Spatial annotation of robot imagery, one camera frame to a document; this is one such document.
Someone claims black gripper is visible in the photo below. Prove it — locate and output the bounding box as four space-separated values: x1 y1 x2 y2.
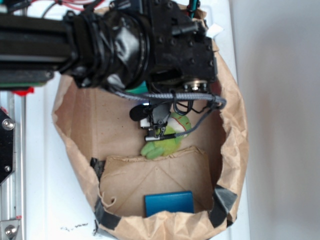
141 0 217 94

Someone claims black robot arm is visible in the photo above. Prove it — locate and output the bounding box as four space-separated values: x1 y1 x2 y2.
0 0 217 90

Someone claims blue rectangular block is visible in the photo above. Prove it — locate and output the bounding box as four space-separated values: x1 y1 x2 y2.
144 191 195 217

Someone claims green plush toy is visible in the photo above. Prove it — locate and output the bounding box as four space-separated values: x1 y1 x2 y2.
140 112 192 160

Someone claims brown paper bag tray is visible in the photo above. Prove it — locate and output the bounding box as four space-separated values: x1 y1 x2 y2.
52 40 249 240

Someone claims grey braided cable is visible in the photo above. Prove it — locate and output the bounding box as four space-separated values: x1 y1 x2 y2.
115 90 228 142

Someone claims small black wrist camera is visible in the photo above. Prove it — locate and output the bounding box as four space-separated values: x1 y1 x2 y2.
129 102 171 130

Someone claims aluminium extrusion rail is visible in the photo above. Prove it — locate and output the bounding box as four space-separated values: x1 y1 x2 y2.
0 91 26 240

